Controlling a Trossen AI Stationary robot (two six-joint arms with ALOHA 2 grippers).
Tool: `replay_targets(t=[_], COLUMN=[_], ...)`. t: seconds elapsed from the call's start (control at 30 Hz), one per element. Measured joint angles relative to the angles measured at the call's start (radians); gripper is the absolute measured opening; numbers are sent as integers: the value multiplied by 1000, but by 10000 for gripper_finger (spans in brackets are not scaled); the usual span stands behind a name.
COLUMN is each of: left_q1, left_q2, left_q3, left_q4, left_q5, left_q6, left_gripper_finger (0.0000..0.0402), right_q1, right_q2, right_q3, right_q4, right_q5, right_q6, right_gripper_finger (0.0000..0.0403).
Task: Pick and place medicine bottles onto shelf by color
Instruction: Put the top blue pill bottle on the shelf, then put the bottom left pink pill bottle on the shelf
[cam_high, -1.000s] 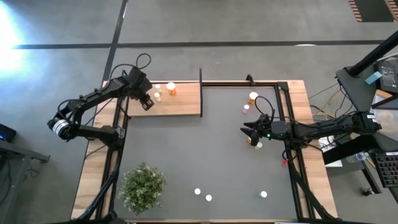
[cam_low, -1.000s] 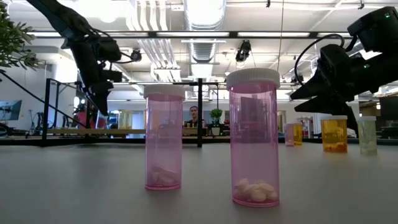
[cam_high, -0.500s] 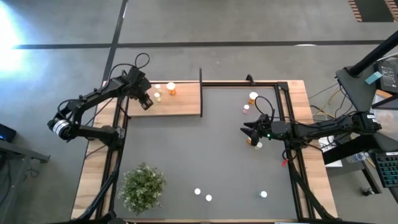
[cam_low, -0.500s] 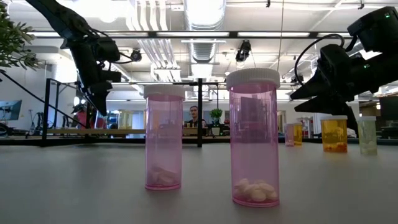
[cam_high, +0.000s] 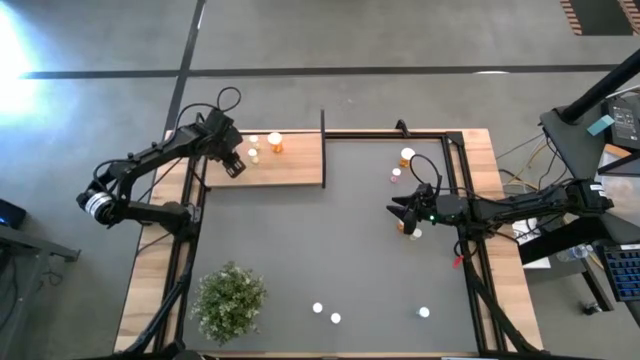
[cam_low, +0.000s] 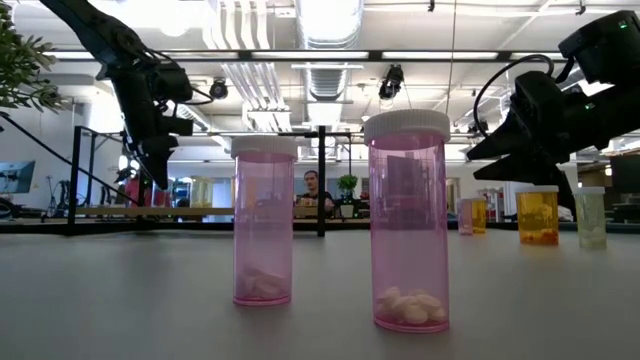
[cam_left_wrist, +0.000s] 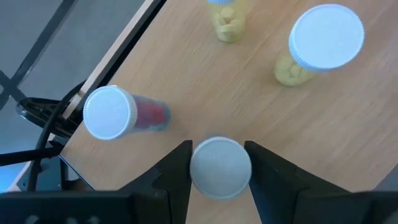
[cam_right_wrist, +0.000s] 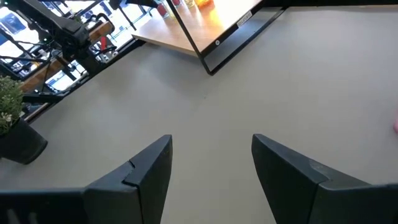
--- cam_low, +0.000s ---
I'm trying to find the black overhead light bar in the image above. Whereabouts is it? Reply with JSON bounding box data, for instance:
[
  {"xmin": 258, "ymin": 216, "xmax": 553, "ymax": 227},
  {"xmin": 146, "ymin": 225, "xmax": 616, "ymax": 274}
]
[{"xmin": 42, "ymin": 48, "xmax": 640, "ymax": 64}]

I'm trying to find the small plant in white pot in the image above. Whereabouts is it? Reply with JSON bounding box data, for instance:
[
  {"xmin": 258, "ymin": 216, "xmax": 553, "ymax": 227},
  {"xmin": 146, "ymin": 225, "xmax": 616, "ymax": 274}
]
[{"xmin": 337, "ymin": 173, "xmax": 359, "ymax": 220}]

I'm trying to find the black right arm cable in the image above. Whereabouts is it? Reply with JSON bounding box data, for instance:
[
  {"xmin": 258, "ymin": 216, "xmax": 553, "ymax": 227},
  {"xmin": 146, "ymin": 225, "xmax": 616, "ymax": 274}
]
[{"xmin": 471, "ymin": 53, "xmax": 557, "ymax": 139}]

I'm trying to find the orange pill bottle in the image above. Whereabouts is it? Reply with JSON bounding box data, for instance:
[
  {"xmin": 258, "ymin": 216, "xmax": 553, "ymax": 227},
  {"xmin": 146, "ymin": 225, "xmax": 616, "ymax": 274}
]
[
  {"xmin": 515, "ymin": 185, "xmax": 560, "ymax": 247},
  {"xmin": 471, "ymin": 196, "xmax": 488, "ymax": 235}
]

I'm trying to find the pale yellow pill bottle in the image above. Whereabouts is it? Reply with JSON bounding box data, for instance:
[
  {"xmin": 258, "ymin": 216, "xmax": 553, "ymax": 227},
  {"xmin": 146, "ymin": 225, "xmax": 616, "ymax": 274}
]
[
  {"xmin": 189, "ymin": 175, "xmax": 205, "ymax": 209},
  {"xmin": 201, "ymin": 177, "xmax": 216, "ymax": 209},
  {"xmin": 572, "ymin": 186, "xmax": 608, "ymax": 251}
]

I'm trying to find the black aluminium table frame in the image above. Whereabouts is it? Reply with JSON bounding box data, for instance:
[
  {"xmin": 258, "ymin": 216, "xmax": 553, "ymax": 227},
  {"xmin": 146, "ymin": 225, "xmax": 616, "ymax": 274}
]
[{"xmin": 0, "ymin": 112, "xmax": 640, "ymax": 237}]

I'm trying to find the wall monitor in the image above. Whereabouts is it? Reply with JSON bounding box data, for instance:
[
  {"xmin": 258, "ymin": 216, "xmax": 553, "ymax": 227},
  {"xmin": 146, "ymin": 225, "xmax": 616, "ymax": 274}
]
[{"xmin": 0, "ymin": 159, "xmax": 36, "ymax": 195}]

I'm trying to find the pink pill bottle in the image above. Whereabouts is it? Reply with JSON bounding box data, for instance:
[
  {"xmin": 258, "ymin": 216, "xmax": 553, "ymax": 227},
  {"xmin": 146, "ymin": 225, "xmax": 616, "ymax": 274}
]
[
  {"xmin": 230, "ymin": 134, "xmax": 300, "ymax": 308},
  {"xmin": 363, "ymin": 109, "xmax": 452, "ymax": 335},
  {"xmin": 456, "ymin": 197, "xmax": 475, "ymax": 237}
]

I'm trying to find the white round column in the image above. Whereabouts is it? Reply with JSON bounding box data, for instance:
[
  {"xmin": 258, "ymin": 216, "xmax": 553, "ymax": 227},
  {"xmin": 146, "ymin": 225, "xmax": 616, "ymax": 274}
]
[{"xmin": 501, "ymin": 134, "xmax": 547, "ymax": 217}]

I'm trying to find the green potted plant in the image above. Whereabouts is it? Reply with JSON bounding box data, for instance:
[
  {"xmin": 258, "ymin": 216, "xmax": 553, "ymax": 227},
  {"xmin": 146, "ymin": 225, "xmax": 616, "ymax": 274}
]
[{"xmin": 0, "ymin": 4, "xmax": 69, "ymax": 119}]

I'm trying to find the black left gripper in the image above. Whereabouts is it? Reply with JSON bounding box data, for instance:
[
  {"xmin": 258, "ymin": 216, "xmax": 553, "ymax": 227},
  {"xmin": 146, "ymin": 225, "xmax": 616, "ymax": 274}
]
[{"xmin": 97, "ymin": 47, "xmax": 196, "ymax": 192}]

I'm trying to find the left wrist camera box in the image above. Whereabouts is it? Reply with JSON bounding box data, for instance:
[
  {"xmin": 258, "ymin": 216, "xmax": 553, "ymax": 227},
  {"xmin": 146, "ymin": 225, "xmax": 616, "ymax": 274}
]
[{"xmin": 159, "ymin": 115, "xmax": 195, "ymax": 137}]

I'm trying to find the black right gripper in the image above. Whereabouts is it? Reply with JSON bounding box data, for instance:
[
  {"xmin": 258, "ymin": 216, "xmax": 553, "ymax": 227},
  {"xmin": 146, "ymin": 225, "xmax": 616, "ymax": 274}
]
[{"xmin": 465, "ymin": 69, "xmax": 640, "ymax": 214}]

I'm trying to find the silver ventilation duct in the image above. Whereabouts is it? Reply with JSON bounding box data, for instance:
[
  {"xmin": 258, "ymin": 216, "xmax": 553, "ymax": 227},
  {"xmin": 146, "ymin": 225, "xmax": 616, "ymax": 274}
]
[{"xmin": 294, "ymin": 0, "xmax": 365, "ymax": 129}]

